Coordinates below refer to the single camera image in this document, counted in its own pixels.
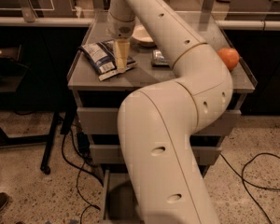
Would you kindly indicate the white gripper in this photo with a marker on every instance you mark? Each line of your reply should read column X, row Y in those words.
column 120, row 28

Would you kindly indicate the blue chip bag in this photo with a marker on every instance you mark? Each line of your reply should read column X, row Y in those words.
column 101, row 58

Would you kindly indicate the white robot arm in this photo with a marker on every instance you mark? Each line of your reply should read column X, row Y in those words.
column 156, row 122

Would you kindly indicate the grey drawer cabinet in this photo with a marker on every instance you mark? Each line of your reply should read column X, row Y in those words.
column 89, row 91

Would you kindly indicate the top grey drawer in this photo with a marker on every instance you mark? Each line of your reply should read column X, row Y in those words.
column 100, row 120

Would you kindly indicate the grey drawer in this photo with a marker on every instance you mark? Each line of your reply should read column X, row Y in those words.
column 100, row 120
column 111, row 154
column 115, row 196

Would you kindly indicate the middle grey drawer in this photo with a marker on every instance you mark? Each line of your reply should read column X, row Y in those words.
column 111, row 154

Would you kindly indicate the bottom grey drawer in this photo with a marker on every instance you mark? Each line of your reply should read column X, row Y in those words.
column 115, row 196

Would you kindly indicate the beige paper bowl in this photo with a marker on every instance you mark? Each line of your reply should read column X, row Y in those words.
column 141, row 35

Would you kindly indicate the silver soda can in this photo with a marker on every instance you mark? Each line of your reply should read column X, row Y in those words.
column 158, row 59

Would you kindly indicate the black side table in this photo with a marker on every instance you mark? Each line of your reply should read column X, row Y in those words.
column 32, row 81

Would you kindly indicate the black power adapter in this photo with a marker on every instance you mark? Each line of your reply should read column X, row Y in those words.
column 83, row 144

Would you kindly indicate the orange fruit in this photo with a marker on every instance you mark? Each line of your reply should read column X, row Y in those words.
column 230, row 57

